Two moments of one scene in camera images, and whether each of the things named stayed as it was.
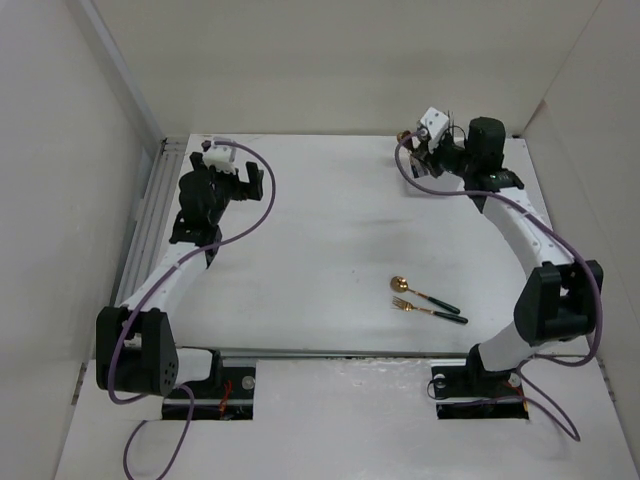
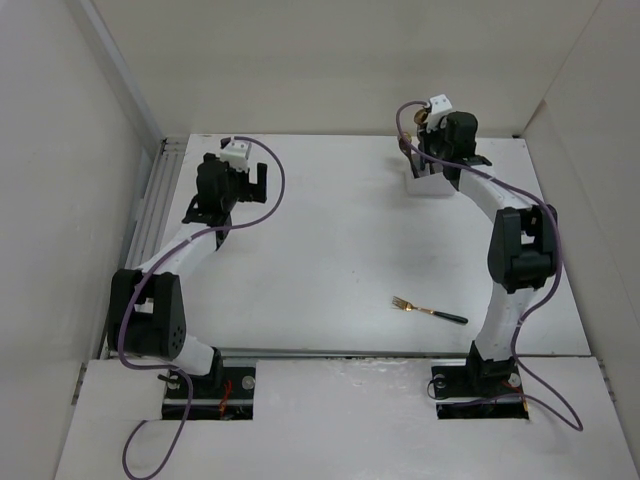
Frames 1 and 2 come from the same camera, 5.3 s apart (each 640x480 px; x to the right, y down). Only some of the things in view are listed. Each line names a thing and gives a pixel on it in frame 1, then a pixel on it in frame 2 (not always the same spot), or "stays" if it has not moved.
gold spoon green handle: (400, 284) to (420, 116)
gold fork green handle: (405, 306) stays
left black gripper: (242, 190) stays
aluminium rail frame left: (148, 221) stays
